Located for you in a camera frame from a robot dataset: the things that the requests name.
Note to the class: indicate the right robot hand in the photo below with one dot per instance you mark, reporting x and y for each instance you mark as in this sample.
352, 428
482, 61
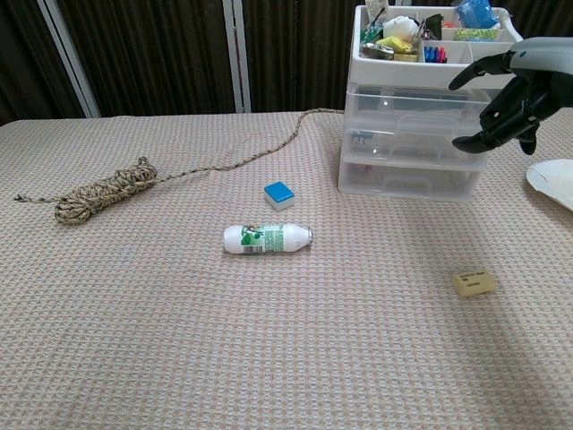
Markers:
546, 71

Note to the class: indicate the clear drawer with white paper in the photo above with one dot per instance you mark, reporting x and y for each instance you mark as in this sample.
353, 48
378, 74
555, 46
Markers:
403, 105

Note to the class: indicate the yellow eraser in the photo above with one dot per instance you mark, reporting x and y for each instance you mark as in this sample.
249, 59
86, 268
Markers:
474, 283

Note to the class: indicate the clear drawer with blue clip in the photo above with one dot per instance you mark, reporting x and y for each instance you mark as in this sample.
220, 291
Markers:
403, 148

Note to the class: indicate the clear plastic drawer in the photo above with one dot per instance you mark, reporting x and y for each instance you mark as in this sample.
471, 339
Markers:
362, 179

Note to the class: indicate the green printed packet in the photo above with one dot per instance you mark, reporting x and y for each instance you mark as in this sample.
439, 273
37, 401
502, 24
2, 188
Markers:
476, 34

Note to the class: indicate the blue plastic packet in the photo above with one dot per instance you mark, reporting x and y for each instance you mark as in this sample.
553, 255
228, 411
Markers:
476, 11

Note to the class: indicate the white paper plate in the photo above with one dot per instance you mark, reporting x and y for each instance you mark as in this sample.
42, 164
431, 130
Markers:
555, 179

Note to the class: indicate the coloured marker set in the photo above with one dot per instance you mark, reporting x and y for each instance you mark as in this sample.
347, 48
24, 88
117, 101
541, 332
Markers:
436, 54

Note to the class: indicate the black pouch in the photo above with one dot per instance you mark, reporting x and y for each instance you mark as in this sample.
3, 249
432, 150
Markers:
432, 24

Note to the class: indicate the yellow packet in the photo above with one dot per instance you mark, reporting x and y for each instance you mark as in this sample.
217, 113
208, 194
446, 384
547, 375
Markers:
396, 44

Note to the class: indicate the white crumpled wad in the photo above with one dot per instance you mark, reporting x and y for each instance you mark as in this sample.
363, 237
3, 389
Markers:
398, 27

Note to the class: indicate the colourful snack packets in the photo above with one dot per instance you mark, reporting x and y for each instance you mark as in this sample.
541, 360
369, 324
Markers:
378, 52

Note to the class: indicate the green printed card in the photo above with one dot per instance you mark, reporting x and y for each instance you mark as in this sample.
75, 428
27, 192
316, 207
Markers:
371, 33

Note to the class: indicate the white paper card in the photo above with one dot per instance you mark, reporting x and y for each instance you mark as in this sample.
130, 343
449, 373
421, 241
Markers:
375, 9

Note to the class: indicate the blue binder clip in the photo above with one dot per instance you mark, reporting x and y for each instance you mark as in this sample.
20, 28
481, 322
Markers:
360, 135

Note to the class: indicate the blue and white block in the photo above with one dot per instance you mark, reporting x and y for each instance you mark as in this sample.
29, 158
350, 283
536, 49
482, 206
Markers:
278, 192

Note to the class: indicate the white bottle green label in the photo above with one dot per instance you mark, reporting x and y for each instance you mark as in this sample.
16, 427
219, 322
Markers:
235, 239

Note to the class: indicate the dark curtain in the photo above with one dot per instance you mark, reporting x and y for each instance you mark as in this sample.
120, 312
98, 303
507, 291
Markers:
156, 54

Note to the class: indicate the beige woven tablecloth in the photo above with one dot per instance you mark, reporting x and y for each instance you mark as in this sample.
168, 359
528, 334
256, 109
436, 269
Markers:
179, 336

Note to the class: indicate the white plastic drawer unit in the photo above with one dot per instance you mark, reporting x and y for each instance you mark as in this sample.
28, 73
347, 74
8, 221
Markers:
403, 71

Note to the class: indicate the white frame post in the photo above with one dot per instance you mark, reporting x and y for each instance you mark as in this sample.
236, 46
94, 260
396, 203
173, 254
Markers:
236, 54
67, 58

